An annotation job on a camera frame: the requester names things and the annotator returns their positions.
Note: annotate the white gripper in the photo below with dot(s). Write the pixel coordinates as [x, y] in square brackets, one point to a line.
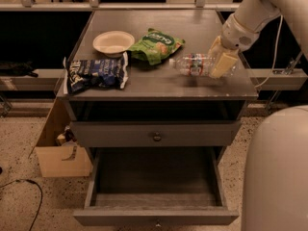
[235, 36]

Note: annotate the clear plastic water bottle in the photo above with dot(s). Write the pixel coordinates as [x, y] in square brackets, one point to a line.
[193, 64]

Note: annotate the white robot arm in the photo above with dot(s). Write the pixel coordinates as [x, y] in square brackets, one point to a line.
[275, 196]

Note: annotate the grey wooden drawer cabinet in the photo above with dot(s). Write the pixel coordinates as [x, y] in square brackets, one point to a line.
[159, 94]

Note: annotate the round dark drawer knob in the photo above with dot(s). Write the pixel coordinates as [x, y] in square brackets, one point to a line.
[157, 137]

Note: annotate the closed grey upper drawer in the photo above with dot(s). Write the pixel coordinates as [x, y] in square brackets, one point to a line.
[140, 134]

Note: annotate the open grey bottom drawer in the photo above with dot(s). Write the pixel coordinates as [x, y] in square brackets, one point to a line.
[155, 186]

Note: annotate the green snack bag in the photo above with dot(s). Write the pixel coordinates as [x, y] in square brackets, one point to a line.
[155, 46]

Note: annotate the white paper bowl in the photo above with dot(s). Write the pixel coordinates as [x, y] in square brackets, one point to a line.
[113, 43]

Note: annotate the blue chips bag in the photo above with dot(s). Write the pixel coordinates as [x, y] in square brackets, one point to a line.
[105, 73]

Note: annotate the cardboard box on floor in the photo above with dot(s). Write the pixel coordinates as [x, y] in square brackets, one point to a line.
[58, 156]

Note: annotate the black object on left ledge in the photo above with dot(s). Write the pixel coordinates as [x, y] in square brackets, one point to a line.
[17, 69]

